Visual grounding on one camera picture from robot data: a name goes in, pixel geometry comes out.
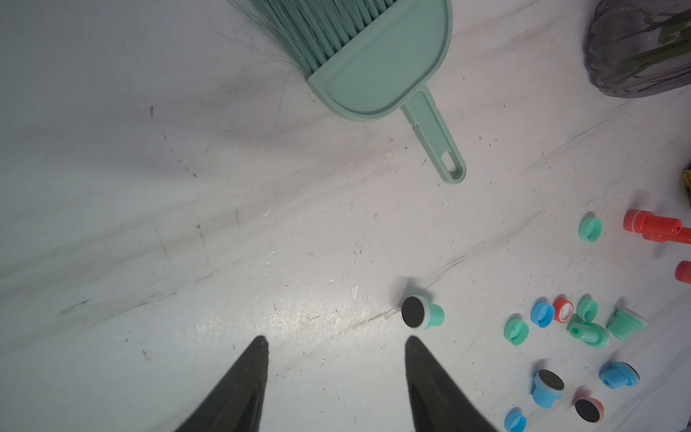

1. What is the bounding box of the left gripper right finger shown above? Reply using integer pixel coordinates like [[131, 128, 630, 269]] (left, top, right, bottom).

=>
[[405, 336, 496, 432]]

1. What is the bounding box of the green cap upper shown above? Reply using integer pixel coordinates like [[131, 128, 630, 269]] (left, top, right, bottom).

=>
[[578, 217, 603, 243]]

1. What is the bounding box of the red white ring cap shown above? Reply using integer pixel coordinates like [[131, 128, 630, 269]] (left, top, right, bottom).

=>
[[552, 296, 575, 324]]

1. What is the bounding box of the blue cap middle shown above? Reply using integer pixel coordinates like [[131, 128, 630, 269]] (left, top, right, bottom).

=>
[[530, 302, 555, 329]]

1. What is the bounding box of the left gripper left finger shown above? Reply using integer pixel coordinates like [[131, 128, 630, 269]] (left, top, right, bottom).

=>
[[177, 336, 269, 431]]

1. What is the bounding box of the dark glass vase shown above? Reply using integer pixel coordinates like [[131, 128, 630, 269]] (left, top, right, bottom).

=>
[[583, 1, 690, 99]]

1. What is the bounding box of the blue stamp cluster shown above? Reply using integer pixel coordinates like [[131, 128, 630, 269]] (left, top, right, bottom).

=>
[[532, 369, 565, 410]]

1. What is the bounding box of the red stamp cluster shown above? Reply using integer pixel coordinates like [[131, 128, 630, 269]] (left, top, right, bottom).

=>
[[675, 261, 691, 284]]

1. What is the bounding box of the green dustpan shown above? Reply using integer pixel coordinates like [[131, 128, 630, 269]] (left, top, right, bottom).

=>
[[232, 0, 467, 185]]

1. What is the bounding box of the blue cap lower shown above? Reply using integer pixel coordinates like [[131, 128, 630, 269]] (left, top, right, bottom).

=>
[[504, 410, 527, 432]]

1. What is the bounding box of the black yellow work glove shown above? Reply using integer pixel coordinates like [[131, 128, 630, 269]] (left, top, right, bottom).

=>
[[682, 166, 691, 204]]

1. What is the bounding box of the green cap near stamp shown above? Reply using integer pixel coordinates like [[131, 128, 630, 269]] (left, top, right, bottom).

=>
[[575, 297, 599, 322]]

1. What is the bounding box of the blue cap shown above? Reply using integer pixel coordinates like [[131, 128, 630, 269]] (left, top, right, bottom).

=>
[[530, 302, 555, 329], [504, 410, 527, 432]]

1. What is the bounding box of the green stamp lying center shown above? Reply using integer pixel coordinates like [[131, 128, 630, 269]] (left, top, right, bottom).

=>
[[567, 322, 609, 348]]

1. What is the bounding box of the green stamp right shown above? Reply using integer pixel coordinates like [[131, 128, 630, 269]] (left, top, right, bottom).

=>
[[606, 308, 648, 340]]

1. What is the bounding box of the green stamp far left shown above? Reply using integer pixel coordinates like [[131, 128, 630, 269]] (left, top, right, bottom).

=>
[[401, 295, 446, 330]]

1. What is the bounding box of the green cap middle left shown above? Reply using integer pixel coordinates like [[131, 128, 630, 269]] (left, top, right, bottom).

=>
[[504, 318, 529, 347]]

